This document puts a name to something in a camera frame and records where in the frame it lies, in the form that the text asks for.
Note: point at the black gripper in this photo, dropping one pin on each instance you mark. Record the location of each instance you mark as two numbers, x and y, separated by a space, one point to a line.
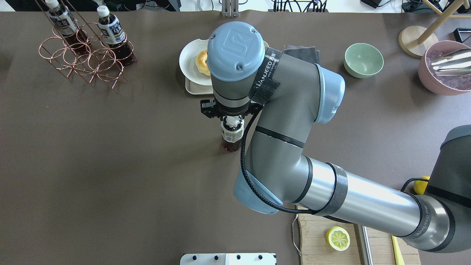
208 109

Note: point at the tea bottle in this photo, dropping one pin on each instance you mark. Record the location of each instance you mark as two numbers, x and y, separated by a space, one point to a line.
67 26
232 132
114 35

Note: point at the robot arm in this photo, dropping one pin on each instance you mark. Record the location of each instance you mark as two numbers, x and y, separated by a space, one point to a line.
292 94

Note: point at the beige rabbit tray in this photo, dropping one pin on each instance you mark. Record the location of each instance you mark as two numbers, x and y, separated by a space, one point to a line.
199 89

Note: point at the donut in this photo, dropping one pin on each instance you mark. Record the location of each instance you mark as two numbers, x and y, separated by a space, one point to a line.
201 63

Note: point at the white plate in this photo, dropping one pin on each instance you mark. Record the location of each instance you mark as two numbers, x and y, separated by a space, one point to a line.
187 62

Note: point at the grey folded cloth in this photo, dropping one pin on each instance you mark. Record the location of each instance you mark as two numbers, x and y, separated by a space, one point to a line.
308 54

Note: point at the green bowl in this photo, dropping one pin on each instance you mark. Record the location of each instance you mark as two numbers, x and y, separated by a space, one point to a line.
362 60

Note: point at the wooden cutting board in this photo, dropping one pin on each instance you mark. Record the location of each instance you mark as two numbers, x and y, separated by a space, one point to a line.
315 250

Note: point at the half lemon slice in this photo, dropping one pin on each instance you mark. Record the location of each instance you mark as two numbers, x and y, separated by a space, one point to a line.
338 238

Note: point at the metal muddler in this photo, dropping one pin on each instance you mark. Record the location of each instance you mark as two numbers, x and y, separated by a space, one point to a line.
363 243

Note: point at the wooden mug tree stand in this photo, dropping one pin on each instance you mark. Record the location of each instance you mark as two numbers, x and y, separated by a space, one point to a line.
415 40

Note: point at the yellow lemon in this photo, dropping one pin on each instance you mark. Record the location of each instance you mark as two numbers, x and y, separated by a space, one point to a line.
420 185

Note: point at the yellow plastic knife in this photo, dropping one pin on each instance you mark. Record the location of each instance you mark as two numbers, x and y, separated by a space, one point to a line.
396 251

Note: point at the pink bowl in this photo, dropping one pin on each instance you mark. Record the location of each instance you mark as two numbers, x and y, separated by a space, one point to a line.
453 85

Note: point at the metal ice scoop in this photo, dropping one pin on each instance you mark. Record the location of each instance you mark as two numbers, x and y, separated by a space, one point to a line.
455 64

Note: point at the aluminium frame post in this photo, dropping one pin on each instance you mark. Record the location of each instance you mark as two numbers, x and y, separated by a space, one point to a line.
230 8

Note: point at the copper wire bottle rack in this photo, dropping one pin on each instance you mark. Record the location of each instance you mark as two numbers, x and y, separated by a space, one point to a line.
99 64

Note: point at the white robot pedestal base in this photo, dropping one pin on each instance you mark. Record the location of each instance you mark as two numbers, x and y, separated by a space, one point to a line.
244 258

